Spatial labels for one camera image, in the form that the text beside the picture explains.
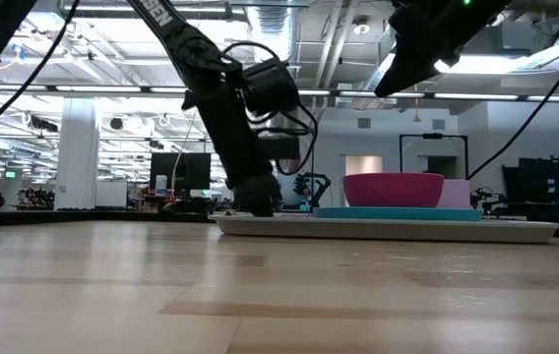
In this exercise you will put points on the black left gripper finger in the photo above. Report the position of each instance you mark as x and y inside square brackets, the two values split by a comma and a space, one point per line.
[257, 196]

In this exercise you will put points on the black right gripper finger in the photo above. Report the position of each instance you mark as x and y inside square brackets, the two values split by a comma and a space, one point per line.
[407, 71]

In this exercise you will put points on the magenta bowl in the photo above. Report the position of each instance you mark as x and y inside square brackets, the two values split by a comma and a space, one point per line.
[392, 189]

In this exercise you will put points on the blue round plate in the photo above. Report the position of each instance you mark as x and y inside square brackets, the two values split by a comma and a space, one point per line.
[397, 214]

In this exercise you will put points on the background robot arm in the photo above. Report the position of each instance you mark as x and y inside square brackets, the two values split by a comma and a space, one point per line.
[488, 201]
[316, 187]

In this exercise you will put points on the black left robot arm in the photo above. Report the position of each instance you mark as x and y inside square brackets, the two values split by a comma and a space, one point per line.
[186, 44]

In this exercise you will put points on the grey plastic tray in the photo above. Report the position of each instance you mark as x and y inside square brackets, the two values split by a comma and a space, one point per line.
[388, 231]

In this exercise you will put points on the person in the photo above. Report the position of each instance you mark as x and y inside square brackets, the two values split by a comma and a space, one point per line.
[290, 193]

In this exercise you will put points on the black monitor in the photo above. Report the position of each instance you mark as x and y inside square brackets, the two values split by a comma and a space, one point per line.
[191, 172]

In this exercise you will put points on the white board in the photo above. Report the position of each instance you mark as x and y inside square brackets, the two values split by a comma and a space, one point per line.
[110, 194]

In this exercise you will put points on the white building pillar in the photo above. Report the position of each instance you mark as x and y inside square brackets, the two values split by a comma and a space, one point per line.
[77, 152]

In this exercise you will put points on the black background equipment rack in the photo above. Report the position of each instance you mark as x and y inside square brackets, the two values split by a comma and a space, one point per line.
[550, 187]

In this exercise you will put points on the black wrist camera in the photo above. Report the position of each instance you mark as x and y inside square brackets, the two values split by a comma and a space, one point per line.
[269, 86]

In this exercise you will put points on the black background station frame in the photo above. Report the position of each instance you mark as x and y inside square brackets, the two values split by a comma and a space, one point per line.
[434, 136]

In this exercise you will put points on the silver ceiling duct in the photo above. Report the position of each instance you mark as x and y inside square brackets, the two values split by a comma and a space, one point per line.
[269, 24]

